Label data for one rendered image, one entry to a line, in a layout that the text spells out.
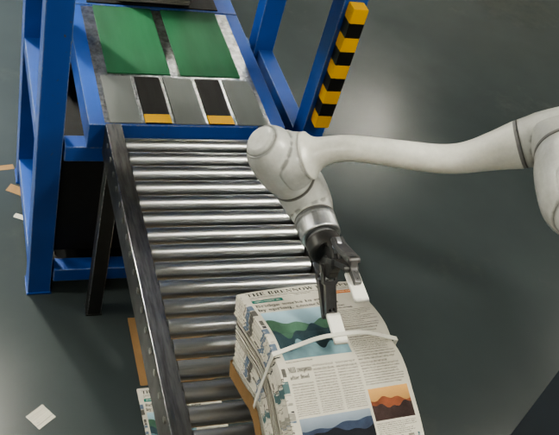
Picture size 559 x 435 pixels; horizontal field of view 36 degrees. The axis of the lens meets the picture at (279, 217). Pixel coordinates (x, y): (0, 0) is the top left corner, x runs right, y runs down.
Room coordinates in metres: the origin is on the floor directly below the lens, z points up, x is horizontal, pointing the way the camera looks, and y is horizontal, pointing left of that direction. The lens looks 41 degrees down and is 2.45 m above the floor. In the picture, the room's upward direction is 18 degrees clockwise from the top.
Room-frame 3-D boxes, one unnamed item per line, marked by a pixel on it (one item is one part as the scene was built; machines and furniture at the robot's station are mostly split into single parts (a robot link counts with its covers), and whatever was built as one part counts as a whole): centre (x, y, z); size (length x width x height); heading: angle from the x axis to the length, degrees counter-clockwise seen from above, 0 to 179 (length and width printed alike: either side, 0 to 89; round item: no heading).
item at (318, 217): (1.39, -0.09, 1.24); 0.09 x 0.06 x 0.09; 118
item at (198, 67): (2.50, 0.53, 0.75); 0.70 x 0.65 x 0.10; 28
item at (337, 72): (2.39, -0.03, 1.05); 0.05 x 0.05 x 0.45; 28
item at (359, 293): (1.20, -0.19, 1.30); 0.07 x 0.03 x 0.01; 28
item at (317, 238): (1.32, -0.12, 1.24); 0.09 x 0.07 x 0.08; 28
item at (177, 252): (1.72, 0.11, 0.77); 0.47 x 0.05 x 0.05; 118
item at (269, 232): (1.78, 0.14, 0.77); 0.47 x 0.05 x 0.05; 118
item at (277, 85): (2.50, 0.52, 0.38); 0.94 x 0.69 x 0.63; 118
